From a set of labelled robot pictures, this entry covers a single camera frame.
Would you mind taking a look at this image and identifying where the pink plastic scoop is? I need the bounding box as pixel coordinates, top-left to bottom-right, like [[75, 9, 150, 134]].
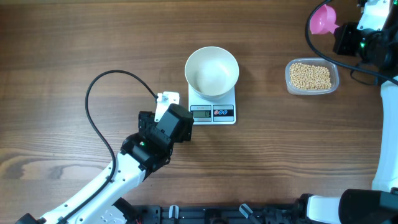
[[310, 4, 339, 35]]

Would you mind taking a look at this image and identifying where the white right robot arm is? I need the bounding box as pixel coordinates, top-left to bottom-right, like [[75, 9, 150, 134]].
[[297, 1, 397, 223]]

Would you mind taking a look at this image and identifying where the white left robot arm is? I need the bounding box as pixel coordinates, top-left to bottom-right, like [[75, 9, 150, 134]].
[[18, 104, 194, 223]]

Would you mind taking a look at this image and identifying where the white digital kitchen scale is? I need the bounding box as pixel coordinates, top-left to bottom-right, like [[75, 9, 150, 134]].
[[188, 86, 237, 125]]

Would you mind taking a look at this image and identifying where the white bowl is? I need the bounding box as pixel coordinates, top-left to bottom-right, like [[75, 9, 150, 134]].
[[184, 46, 239, 98]]

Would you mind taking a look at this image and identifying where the soybeans pile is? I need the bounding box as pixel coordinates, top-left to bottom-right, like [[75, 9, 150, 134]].
[[289, 63, 331, 90]]

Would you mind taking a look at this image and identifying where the clear plastic container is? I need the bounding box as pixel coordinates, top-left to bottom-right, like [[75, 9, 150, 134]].
[[285, 58, 340, 95]]

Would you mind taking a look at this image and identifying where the black left camera cable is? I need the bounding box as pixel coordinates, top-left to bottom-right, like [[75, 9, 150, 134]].
[[57, 69, 159, 224]]

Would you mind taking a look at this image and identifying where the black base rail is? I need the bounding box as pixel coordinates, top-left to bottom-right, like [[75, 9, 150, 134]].
[[113, 197, 301, 224]]

